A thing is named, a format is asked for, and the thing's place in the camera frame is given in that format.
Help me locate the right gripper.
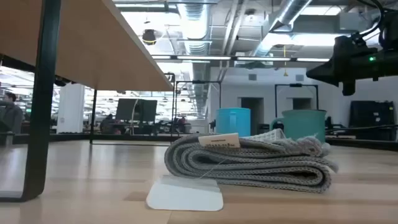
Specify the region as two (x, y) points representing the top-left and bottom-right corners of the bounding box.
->
(305, 49), (382, 96)

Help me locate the teal mug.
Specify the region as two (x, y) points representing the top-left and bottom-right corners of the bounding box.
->
(269, 109), (328, 143)

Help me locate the blue mug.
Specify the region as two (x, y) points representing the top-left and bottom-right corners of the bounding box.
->
(215, 107), (252, 138)

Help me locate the wooden shelf with black legs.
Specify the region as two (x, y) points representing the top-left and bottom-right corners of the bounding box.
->
(0, 0), (176, 202)

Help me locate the yellow hanging pendant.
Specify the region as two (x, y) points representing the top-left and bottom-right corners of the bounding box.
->
(282, 45), (289, 77)

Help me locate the linear ceiling light strip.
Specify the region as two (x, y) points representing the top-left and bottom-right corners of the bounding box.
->
(150, 55), (331, 63)

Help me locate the grey folded knit towel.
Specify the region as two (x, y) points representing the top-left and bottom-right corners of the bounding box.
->
(164, 128), (340, 194)

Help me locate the black ceiling dome fixture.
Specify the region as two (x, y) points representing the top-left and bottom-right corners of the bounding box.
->
(142, 28), (157, 46)

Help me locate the black monitor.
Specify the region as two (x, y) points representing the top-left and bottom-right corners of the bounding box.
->
(114, 98), (140, 122)
(138, 99), (158, 123)

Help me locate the white card hang tag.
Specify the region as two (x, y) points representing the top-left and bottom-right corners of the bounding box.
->
(146, 175), (224, 212)

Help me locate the person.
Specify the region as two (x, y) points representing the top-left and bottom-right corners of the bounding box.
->
(0, 91), (24, 134)
(99, 113), (116, 135)

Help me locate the white square pillar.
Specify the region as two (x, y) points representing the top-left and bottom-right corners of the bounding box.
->
(56, 81), (86, 134)

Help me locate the black metal station frame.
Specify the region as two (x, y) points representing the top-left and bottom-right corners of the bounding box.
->
(174, 80), (223, 135)
(274, 83), (320, 118)

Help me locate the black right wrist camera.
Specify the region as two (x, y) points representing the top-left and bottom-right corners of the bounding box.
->
(333, 34), (379, 60)

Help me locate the silver ventilation duct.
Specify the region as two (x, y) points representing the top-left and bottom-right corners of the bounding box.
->
(251, 0), (313, 57)
(176, 0), (213, 110)

